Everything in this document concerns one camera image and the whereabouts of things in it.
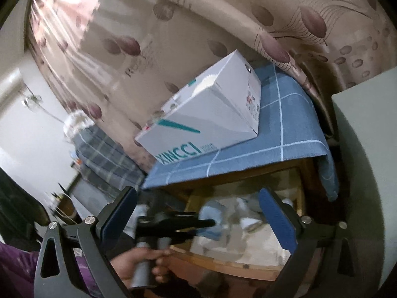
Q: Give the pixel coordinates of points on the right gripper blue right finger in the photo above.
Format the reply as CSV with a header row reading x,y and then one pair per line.
x,y
273,210

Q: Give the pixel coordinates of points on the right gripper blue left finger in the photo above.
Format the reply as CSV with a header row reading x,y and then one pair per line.
x,y
115,216

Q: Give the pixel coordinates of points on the wooden drawer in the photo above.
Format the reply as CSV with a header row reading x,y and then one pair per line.
x,y
248,247

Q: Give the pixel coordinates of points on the white grey socks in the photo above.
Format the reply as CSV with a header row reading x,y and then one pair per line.
x,y
214,220

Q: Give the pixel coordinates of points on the person left hand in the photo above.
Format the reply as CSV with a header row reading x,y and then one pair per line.
x,y
138,263

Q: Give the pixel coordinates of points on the grey plaid folded fabric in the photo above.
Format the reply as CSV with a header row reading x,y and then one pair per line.
x,y
105,164

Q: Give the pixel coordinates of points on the blue checked table cloth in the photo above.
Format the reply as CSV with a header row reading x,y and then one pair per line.
x,y
288,129

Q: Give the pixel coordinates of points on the white plastic bag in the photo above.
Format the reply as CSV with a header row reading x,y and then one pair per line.
x,y
76,122

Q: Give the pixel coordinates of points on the white XINCCI shoe box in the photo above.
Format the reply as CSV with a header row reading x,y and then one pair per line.
x,y
217,109

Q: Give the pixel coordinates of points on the grey cushioned stool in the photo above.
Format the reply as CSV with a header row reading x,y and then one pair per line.
x,y
366,119

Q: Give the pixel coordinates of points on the beige leaf print curtain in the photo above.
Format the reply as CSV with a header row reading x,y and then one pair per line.
x,y
123,59

